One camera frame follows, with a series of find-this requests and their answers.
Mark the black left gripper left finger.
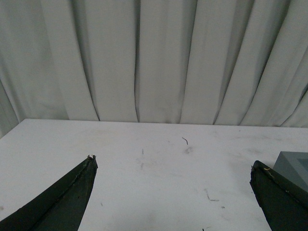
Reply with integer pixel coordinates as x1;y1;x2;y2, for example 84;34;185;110
0;155;98;231

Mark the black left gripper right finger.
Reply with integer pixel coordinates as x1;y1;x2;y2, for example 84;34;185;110
250;160;308;231

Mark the gray base block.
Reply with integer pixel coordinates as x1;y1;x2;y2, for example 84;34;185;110
273;151;308;192

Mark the white curtain backdrop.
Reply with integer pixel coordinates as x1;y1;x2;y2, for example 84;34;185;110
0;0;308;136

